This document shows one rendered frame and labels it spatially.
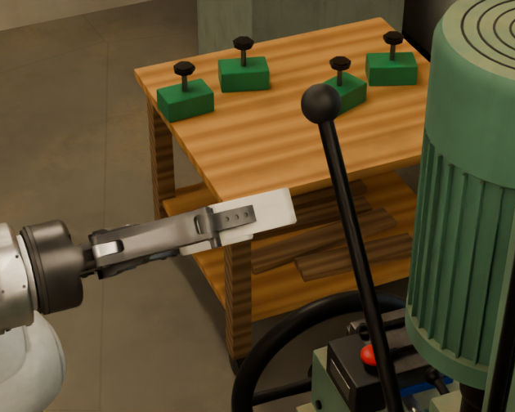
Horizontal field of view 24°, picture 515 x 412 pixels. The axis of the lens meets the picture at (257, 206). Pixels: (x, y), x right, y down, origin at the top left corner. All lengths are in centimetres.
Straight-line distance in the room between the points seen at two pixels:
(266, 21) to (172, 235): 242
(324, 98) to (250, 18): 231
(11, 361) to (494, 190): 77
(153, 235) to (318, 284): 178
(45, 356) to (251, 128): 115
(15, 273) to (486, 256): 37
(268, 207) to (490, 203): 18
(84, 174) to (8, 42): 83
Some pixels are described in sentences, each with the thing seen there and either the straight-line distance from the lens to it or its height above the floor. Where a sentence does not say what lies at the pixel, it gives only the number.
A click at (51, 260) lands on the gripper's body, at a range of 96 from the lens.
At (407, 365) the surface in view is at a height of 100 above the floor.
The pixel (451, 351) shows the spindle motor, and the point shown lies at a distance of 105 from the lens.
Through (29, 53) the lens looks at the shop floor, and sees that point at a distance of 399.
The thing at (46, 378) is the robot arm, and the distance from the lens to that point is 154.
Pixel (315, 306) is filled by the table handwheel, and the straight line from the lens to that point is 149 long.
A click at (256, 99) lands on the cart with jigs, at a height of 53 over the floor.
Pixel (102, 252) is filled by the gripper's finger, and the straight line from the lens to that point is 94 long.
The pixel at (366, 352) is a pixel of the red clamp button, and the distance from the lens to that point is 133.
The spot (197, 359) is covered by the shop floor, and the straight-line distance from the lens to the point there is 278.
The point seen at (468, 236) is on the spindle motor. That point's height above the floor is 135.
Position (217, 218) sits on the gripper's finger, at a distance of 94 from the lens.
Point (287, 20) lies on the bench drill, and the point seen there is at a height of 36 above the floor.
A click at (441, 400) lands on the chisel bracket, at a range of 123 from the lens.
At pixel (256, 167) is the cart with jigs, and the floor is 53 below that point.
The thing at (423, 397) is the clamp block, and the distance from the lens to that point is 138.
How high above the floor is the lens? 195
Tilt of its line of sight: 37 degrees down
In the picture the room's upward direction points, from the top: straight up
